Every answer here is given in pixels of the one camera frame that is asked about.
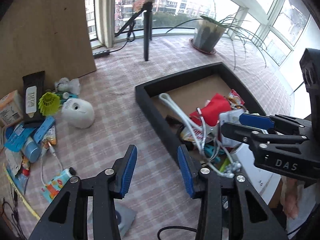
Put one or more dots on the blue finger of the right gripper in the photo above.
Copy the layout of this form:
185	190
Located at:
237	132
255	121

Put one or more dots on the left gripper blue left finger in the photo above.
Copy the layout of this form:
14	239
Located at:
66	216

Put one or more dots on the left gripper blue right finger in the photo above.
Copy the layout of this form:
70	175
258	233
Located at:
249	216

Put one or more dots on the cartoon cream tube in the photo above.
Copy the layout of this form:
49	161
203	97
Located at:
53	187

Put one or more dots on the yellow plastic shuttlecock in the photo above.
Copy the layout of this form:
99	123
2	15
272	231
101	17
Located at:
49	104

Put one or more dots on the orange tissue pack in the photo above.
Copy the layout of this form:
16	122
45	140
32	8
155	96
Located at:
11	109

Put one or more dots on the black wet wipes pack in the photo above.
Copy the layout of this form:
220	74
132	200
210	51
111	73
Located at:
33	89

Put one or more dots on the grey foil sachet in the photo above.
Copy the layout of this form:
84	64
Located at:
125	217

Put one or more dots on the person's hand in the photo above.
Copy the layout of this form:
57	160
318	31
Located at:
290	195

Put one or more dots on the white box in tray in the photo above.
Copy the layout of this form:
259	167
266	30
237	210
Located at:
264	182

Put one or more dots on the red pouch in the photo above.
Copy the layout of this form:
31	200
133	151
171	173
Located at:
218	104

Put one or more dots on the orange snack sachet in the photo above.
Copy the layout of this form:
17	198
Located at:
49	138

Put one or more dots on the white dome device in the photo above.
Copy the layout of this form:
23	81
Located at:
78	113

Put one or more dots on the black storage tray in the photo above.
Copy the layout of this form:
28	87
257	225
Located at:
189	89

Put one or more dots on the cartoon figure red toy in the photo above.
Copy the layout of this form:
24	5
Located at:
25	166

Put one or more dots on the light blue lotion tube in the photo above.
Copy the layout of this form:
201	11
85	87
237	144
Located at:
31	150

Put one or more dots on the blue cartoon face mask pack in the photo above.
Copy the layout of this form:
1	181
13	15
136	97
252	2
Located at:
20	180

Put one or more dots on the blue phone stand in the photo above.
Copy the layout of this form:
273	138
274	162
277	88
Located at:
43	129

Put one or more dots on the white paper sachet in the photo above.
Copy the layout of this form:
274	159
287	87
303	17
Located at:
14	160

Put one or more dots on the teal white small tube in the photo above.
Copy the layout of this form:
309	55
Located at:
66	95

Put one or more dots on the blue wipes packet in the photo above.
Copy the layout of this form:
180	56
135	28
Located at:
18	138

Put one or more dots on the crumpled clear plastic bag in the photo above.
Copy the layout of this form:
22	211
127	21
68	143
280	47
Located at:
66	85

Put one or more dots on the potted spider plant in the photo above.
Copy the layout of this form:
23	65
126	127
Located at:
209	31

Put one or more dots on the black power strip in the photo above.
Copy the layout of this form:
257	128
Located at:
102	53

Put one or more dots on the wooden backboard panel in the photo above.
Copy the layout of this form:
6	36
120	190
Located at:
44	35

